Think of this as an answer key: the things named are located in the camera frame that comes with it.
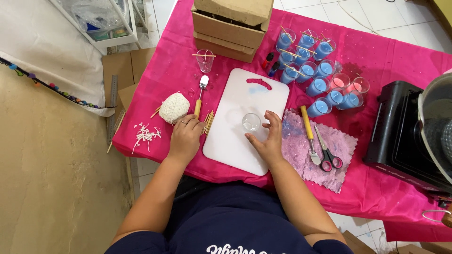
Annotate small clear empty glass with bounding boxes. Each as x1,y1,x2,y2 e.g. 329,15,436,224
242,113,262,133

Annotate yellow-handled metal spatula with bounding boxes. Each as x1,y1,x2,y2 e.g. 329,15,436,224
300,105,322,166

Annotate black and red scissors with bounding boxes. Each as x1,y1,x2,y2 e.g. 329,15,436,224
314,125,343,173

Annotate group of blue candle glasses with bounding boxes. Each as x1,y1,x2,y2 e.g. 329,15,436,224
275,28,364,118

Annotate bright pink tablecloth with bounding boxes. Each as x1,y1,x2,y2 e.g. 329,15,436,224
112,0,452,242

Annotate person's left hand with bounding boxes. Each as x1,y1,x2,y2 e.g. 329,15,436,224
168,114,206,164

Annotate metal ruler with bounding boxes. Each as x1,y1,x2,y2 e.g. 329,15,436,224
107,74,119,145

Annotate flat cardboard sheets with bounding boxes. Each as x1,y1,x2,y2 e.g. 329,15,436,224
102,47,157,119

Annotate white shelf rack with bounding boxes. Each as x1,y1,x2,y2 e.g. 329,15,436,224
49,0,149,51

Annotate stack of cardboard boxes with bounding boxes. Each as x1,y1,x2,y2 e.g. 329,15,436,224
191,0,274,64

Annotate white cloth with pom-pom trim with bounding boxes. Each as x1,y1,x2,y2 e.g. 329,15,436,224
0,0,117,118

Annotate ball of white twine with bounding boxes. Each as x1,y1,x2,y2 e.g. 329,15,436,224
158,92,190,124

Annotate pile of white wick pieces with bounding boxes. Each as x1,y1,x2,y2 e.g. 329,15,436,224
132,122,162,154

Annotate red dye bottle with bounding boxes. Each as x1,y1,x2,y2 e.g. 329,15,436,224
262,52,275,70

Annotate wooden-handled metal spoon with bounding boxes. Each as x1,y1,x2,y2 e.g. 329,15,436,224
194,75,210,119

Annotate stained purple cloth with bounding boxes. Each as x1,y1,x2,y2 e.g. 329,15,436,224
281,109,359,194

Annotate person's navy shirt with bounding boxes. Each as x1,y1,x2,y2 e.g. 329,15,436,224
104,176,354,254

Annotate white plastic cutting board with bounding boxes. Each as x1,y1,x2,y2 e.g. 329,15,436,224
202,68,290,176

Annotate pink candle glass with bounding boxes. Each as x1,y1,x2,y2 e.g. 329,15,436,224
330,73,351,91
347,76,370,95

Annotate wooden wick-holder sticks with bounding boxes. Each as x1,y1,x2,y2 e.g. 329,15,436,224
278,25,332,77

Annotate metal wire handle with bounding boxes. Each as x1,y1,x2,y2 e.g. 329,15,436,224
422,204,452,228

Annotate tall clear empty glass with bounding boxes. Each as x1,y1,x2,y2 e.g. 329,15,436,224
196,49,215,73

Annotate large metal pot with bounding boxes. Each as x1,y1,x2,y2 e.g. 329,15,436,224
418,72,452,185

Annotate person's right hand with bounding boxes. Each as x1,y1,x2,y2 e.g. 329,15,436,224
245,110,285,166

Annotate bundle of wooden sticks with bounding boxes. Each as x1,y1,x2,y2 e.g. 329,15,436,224
201,110,215,137

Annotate white cable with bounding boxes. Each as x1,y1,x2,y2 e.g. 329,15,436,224
337,0,380,35

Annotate black portable stove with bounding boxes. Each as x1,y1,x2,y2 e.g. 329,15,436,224
363,80,452,199

